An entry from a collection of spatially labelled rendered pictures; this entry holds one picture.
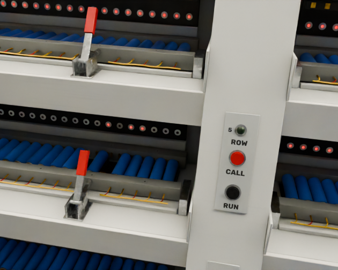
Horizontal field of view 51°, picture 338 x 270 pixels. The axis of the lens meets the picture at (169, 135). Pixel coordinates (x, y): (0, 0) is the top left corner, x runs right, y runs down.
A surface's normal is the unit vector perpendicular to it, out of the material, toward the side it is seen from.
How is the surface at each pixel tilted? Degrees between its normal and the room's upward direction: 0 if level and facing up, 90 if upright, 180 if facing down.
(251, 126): 90
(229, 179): 90
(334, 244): 19
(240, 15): 90
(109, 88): 109
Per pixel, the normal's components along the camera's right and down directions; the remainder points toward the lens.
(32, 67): 0.04, -0.89
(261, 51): -0.15, 0.14
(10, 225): -0.17, 0.45
